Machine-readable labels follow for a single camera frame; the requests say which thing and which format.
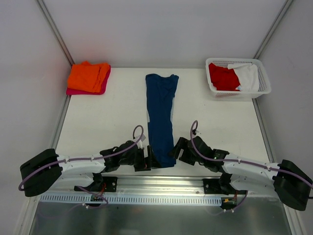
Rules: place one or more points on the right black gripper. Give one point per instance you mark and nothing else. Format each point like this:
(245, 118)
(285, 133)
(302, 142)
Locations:
(184, 150)

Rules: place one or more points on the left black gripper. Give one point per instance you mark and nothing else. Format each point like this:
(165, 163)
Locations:
(141, 159)

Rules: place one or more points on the blue t shirt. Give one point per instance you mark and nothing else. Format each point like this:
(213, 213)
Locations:
(160, 94)

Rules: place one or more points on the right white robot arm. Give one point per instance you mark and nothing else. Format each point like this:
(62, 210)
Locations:
(284, 180)

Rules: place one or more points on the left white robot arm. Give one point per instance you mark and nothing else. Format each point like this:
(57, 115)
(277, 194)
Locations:
(48, 170)

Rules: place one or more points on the red t shirt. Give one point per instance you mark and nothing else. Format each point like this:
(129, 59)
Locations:
(223, 79)

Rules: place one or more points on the white t shirt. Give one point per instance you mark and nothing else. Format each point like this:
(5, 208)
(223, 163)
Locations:
(247, 75)

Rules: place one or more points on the pink folded t shirt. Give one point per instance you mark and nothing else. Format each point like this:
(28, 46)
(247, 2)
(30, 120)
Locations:
(105, 83)

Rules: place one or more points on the orange folded t shirt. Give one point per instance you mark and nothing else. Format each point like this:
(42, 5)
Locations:
(84, 77)

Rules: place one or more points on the white plastic basket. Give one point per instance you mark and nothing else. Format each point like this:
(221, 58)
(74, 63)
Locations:
(264, 84)

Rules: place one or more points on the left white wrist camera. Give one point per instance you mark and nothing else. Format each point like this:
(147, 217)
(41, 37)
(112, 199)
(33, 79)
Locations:
(141, 139)

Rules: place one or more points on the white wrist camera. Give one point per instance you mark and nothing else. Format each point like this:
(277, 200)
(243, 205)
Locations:
(141, 139)
(196, 132)

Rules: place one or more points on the aluminium mounting rail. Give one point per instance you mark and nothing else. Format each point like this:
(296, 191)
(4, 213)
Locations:
(163, 185)

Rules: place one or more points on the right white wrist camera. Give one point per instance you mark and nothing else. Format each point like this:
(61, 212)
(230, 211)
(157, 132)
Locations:
(196, 132)

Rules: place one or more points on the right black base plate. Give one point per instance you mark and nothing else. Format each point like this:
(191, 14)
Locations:
(217, 186)

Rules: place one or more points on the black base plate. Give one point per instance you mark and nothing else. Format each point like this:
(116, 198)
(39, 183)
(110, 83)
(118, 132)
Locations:
(110, 183)
(217, 186)

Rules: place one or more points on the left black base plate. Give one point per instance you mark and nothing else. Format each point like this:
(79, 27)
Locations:
(110, 183)

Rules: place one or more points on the white slotted cable duct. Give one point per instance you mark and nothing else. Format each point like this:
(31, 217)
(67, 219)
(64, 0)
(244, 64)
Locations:
(131, 199)

